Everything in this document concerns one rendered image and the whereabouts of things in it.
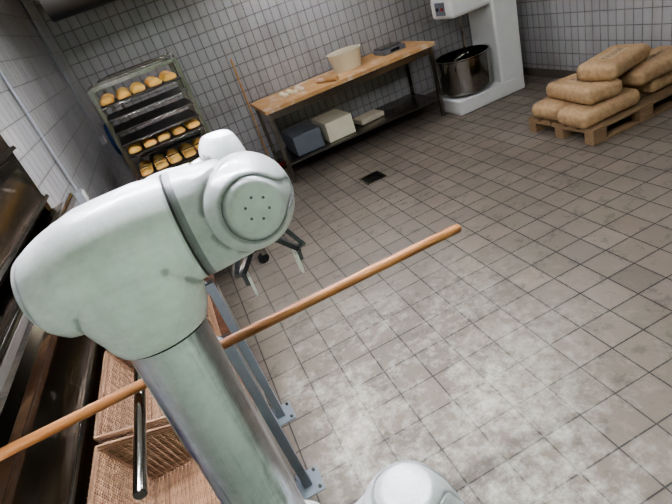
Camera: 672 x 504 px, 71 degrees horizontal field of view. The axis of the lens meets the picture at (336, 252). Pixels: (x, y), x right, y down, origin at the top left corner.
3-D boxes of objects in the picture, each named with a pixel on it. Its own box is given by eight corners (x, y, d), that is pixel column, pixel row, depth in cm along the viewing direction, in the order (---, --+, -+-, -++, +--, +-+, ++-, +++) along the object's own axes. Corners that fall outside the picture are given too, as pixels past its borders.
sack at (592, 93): (625, 94, 412) (625, 76, 405) (589, 108, 409) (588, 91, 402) (577, 86, 466) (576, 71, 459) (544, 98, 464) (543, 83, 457)
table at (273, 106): (292, 184, 563) (264, 111, 518) (276, 169, 631) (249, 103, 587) (448, 114, 601) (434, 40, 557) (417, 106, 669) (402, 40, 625)
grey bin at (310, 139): (299, 157, 568) (292, 138, 556) (287, 148, 611) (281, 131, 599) (325, 145, 574) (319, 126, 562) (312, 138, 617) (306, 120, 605)
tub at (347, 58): (339, 75, 559) (333, 57, 549) (326, 73, 596) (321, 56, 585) (370, 62, 567) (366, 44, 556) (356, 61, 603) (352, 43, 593)
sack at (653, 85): (682, 79, 434) (683, 63, 427) (654, 95, 427) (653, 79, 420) (622, 77, 487) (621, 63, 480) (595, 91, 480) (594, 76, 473)
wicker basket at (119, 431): (129, 486, 181) (89, 441, 167) (133, 391, 229) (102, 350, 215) (247, 424, 189) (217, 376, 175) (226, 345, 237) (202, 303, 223)
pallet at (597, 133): (594, 146, 414) (593, 130, 407) (529, 131, 483) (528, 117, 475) (697, 95, 435) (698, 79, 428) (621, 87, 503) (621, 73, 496)
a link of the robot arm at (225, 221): (262, 130, 64) (167, 169, 62) (281, 126, 47) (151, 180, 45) (299, 217, 68) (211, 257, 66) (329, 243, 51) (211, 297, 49)
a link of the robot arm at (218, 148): (257, 178, 119) (207, 198, 117) (232, 119, 111) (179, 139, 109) (265, 192, 109) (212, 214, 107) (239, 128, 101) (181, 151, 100)
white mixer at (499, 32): (463, 118, 573) (442, 0, 508) (434, 111, 629) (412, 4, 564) (530, 87, 590) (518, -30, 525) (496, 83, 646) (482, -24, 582)
